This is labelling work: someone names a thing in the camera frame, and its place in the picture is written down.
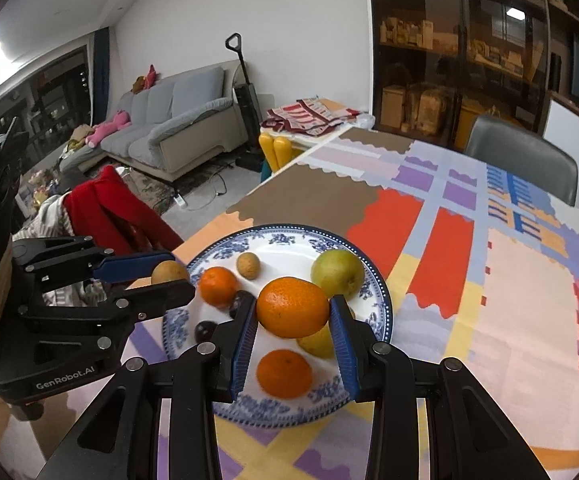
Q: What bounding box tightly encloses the grey sofa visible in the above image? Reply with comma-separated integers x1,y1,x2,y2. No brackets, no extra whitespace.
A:
59,65,247,183

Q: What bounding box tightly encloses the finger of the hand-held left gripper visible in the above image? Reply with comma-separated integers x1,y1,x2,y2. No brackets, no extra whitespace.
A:
16,280,196,333
12,235,176,285

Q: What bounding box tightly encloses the small brown round fruit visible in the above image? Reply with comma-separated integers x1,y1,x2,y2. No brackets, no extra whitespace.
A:
236,252,262,281
150,260,191,287

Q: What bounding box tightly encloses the black upright vacuum cleaner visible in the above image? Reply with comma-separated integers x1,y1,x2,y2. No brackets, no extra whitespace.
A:
224,32,265,171

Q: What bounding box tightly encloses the grey chair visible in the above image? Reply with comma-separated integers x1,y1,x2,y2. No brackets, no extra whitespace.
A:
463,114,579,206

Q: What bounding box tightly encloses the pink plush toy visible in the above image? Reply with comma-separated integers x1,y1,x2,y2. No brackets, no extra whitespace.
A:
85,110,132,148

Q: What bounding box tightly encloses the glass door cabinet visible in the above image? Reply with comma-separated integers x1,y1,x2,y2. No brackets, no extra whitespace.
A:
367,0,555,153

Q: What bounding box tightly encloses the black bottle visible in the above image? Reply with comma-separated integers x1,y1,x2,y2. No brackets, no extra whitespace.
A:
548,52,563,93

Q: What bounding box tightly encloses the white counter cabinet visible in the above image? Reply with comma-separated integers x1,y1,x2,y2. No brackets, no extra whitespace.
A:
542,97,579,211

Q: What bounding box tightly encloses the yellow stool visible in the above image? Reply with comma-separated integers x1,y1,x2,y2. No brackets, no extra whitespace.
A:
259,132,310,178

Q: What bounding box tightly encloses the white striped cloth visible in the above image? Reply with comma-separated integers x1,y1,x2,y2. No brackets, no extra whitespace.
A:
12,192,105,306

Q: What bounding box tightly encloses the round orange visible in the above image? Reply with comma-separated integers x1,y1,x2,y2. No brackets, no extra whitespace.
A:
256,349,314,400

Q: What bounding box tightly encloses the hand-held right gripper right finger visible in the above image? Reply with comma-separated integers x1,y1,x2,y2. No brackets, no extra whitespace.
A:
329,294,553,480

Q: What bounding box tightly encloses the blue curtain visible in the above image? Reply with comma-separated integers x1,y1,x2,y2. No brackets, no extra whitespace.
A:
92,27,112,126

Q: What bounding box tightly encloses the patchwork tablecloth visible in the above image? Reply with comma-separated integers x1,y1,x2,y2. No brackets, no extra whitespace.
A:
64,127,579,480

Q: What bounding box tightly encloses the dark plum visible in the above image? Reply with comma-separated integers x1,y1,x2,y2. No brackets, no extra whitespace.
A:
228,290,256,319
193,320,217,345

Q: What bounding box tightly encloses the red garment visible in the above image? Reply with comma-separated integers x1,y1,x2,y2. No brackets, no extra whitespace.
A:
63,165,185,261

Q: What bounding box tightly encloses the oval orange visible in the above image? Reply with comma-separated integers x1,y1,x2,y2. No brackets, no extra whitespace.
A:
256,276,331,339

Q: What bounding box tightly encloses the red plush toy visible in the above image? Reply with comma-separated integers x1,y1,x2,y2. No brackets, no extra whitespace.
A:
132,64,162,93

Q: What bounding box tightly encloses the blue patterned white plate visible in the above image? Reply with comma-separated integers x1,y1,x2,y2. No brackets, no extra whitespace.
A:
162,225,395,429

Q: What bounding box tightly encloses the folded red striped cloth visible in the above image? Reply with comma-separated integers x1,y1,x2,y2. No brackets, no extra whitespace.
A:
262,96,363,137

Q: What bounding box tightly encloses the small orange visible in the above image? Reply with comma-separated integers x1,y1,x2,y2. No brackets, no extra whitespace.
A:
198,266,240,308

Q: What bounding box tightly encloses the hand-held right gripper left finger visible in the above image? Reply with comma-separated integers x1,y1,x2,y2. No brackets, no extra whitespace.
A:
44,292,257,480

